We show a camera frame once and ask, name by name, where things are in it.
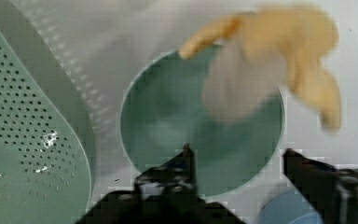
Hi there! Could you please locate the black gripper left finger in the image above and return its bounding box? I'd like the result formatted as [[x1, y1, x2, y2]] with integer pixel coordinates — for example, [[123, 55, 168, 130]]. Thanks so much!
[[76, 144, 246, 224]]

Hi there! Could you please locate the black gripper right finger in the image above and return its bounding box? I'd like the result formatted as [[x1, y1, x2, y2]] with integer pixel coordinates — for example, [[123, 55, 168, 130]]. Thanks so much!
[[282, 148, 358, 224]]

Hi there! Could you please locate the green mug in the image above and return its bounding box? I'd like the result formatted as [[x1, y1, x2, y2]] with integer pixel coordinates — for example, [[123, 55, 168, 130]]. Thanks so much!
[[119, 47, 284, 196]]

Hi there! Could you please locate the green plastic colander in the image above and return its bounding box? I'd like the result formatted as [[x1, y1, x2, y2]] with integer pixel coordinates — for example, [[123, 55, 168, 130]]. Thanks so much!
[[0, 0, 95, 224]]

